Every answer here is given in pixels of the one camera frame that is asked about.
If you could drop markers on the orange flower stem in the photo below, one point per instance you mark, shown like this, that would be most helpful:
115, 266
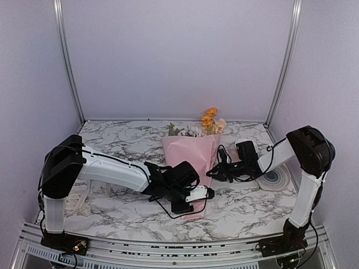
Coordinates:
207, 120

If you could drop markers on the peach flower long green stem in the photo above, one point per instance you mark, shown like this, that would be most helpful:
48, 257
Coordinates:
219, 126

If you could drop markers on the aluminium frame right post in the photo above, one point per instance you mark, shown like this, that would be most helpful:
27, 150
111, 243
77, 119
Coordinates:
288, 54

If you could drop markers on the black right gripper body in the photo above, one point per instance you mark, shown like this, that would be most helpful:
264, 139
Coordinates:
236, 170

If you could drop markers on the aluminium frame left post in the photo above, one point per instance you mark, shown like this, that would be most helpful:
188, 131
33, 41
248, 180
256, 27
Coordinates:
60, 22

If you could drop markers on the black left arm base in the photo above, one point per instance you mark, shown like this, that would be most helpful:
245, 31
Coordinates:
66, 242

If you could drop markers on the aluminium frame post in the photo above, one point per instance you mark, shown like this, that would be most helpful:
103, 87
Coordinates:
60, 22
288, 54

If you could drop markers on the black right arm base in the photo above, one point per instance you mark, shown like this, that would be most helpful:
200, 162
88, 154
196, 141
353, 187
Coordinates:
292, 239

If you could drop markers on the white flower bunch green leaves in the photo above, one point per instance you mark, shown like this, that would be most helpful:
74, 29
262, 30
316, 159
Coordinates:
192, 131

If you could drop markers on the pink wrapping paper sheet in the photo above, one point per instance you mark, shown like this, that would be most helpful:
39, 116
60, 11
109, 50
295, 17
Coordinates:
201, 153

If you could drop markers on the grey swirl ceramic plate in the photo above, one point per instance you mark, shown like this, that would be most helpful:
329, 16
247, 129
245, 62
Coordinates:
275, 180

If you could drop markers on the aluminium front rail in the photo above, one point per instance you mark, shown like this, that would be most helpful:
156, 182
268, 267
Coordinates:
116, 253

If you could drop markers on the cream ribbon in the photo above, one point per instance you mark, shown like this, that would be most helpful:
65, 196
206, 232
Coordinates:
75, 202

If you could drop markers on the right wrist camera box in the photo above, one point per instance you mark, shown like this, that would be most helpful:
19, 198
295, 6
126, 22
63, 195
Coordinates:
250, 159

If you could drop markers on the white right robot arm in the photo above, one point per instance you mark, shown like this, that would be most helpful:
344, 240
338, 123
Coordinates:
308, 145

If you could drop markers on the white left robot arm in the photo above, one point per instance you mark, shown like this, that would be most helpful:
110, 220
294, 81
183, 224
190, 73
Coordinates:
72, 160

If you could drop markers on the orange bowl white inside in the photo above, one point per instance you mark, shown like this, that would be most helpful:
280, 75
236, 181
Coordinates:
245, 147

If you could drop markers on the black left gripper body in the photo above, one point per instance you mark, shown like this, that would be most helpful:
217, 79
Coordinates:
175, 194

